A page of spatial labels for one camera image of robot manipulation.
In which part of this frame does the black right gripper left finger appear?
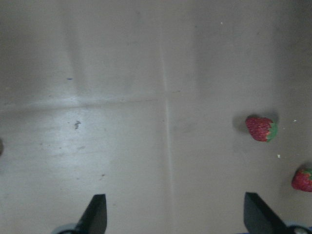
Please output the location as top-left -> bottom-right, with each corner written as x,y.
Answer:
74,194 -> 107,234

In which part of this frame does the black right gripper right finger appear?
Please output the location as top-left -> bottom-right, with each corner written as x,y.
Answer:
244,192 -> 293,234

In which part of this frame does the red strawberry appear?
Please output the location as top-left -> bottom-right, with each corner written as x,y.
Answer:
291,168 -> 312,193
245,117 -> 278,142

